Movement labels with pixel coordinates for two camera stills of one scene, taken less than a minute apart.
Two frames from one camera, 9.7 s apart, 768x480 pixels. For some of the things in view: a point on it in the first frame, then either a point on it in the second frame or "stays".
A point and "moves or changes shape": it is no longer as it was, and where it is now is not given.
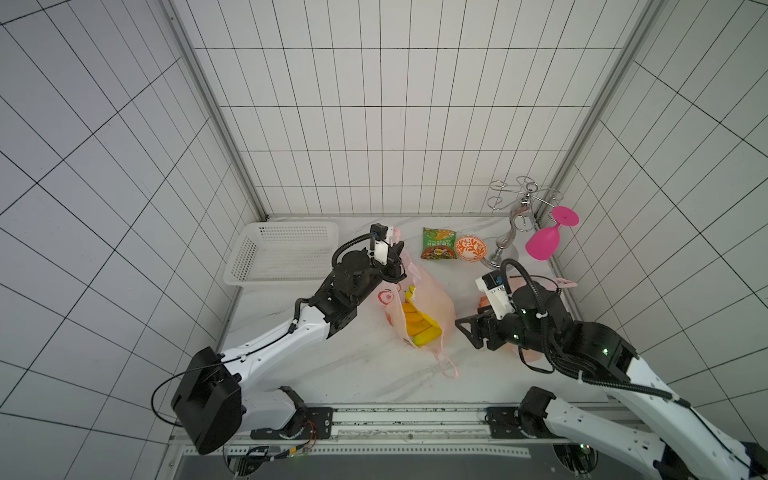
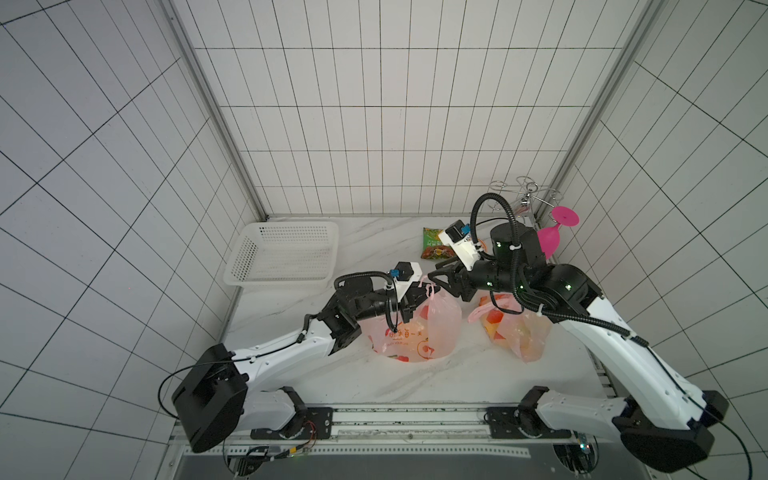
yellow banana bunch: [422, 328] → [423, 351]
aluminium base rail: [395, 432] stays
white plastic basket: [270, 253] stays
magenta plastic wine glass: [543, 244] stays
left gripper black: [394, 261] → [410, 302]
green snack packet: [439, 244] stays
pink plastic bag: [429, 294] moves or changes shape
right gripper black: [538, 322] → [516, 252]
